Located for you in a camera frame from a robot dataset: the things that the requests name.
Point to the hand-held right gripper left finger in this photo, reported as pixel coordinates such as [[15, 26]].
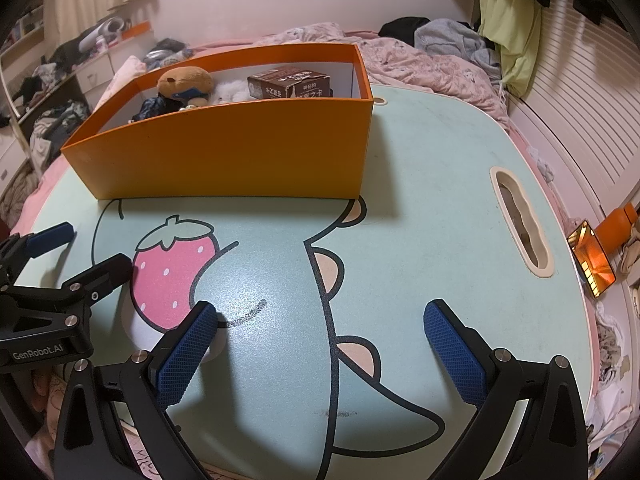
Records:
[[185, 355]]

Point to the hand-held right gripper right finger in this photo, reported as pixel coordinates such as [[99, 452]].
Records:
[[455, 355]]

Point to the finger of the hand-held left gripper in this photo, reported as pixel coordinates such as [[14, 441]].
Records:
[[102, 275], [50, 237]]

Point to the black lace cloth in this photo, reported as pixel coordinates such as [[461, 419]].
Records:
[[152, 107]]

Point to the orange cardboard box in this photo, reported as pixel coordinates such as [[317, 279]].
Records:
[[225, 150]]

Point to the pile of clothes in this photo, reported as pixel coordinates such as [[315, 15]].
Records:
[[55, 125]]

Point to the orange space heater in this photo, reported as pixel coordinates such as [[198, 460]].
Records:
[[592, 260]]

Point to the white bedside cabinet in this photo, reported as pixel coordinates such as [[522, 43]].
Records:
[[95, 72]]

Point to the brown capybara plush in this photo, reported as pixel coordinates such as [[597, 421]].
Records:
[[185, 80]]

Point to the orange bottle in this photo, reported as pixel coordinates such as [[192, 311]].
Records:
[[617, 225]]

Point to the white hair dryer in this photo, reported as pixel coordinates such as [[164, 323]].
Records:
[[107, 27]]

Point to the white fluffy scrunchie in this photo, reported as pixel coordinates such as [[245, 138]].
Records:
[[230, 92]]

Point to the orange box lid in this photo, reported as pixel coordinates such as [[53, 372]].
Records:
[[137, 30]]

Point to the brown milk carton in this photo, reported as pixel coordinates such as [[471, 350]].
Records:
[[290, 85]]

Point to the pink printed blanket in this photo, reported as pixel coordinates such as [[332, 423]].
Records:
[[425, 70]]

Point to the grey clothes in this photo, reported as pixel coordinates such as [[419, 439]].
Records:
[[450, 35]]

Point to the yellow-green cloth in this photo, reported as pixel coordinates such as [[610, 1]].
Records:
[[515, 35]]

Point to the black clothes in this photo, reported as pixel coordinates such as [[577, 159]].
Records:
[[400, 27]]

